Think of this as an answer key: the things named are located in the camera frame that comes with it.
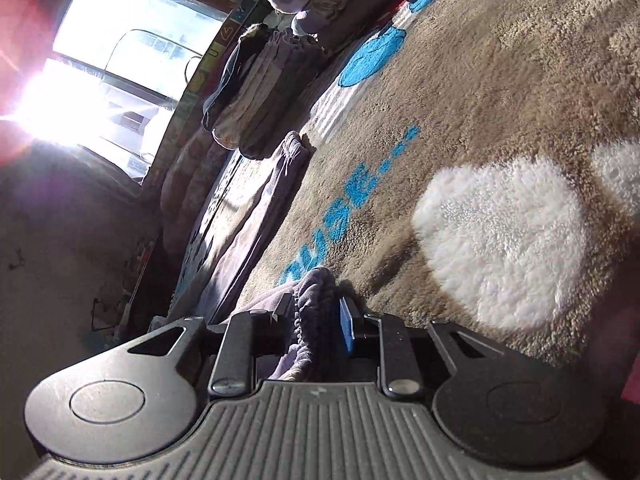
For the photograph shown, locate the purple grey sweatpants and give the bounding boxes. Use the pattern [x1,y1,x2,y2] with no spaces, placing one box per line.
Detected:
[196,131,335,382]

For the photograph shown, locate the cream grey clothes stack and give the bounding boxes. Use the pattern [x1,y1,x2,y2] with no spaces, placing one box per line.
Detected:
[212,27,326,159]

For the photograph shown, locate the pink floral long quilt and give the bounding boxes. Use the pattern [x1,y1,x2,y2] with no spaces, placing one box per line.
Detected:
[160,127,230,261]

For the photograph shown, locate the Mickey Mouse plush blanket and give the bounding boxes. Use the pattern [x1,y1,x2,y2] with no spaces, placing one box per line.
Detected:
[234,0,639,382]

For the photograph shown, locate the window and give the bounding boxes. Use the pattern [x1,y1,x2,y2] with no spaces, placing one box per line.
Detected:
[11,0,227,183]

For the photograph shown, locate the colourful alphabet foam mat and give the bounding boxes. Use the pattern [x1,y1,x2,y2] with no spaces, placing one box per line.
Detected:
[142,0,260,195]

